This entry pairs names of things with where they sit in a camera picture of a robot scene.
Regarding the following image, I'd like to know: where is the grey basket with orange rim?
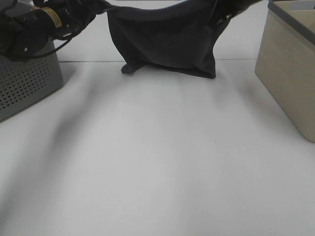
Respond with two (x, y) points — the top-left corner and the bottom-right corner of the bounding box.
(0, 53), (63, 121)

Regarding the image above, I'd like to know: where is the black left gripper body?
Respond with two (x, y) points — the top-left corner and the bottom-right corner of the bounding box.
(44, 0), (108, 34)

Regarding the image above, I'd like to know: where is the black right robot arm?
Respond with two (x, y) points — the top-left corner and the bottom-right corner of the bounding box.
(210, 0), (260, 26)

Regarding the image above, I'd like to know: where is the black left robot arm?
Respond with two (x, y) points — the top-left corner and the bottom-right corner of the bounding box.
(0, 0), (113, 61)

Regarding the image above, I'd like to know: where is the beige storage bin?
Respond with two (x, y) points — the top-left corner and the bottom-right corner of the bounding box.
(255, 0), (315, 142)

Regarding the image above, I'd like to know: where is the dark grey towel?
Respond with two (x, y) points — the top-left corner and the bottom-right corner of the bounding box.
(106, 0), (229, 79)

